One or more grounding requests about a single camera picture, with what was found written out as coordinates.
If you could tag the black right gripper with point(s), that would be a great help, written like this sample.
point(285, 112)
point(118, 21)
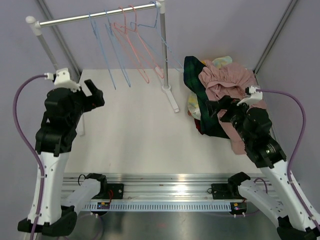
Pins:
point(224, 103)

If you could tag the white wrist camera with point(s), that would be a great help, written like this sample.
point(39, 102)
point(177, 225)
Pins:
point(62, 79)
point(253, 96)

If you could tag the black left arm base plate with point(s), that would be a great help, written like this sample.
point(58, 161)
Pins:
point(114, 191)

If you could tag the pink pleated skirt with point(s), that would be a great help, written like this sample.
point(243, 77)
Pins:
point(229, 80)

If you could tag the blue wire hanger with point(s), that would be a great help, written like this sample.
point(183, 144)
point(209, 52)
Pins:
point(159, 26)

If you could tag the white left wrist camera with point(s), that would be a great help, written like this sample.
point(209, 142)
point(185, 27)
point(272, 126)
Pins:
point(62, 79)

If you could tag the silver white clothes rack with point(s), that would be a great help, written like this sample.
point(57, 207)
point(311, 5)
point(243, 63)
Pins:
point(36, 27)

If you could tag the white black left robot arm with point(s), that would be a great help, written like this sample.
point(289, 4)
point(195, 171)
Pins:
point(53, 144)

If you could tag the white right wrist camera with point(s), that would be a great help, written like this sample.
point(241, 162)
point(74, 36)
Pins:
point(253, 96)

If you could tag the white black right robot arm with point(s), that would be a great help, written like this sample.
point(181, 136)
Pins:
point(293, 215)

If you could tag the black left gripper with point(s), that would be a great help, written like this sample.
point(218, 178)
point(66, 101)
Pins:
point(96, 100)

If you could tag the blue hanger with pink skirt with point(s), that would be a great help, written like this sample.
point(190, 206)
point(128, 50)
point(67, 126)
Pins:
point(96, 33)

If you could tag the red black plaid skirt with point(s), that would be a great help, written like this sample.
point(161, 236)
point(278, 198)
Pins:
point(199, 126)

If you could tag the pastel tie-dye garment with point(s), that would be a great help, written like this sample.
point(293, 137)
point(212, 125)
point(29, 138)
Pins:
point(192, 102)

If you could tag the white slotted cable duct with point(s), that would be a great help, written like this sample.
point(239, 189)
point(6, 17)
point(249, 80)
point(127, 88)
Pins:
point(122, 206)

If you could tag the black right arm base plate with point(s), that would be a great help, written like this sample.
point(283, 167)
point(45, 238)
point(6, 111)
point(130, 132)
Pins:
point(220, 191)

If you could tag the pink hanger with plaid skirt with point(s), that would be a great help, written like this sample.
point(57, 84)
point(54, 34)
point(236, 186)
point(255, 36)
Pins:
point(139, 57)

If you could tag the dark green plaid skirt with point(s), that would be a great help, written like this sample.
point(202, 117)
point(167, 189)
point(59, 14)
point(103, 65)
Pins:
point(192, 68)

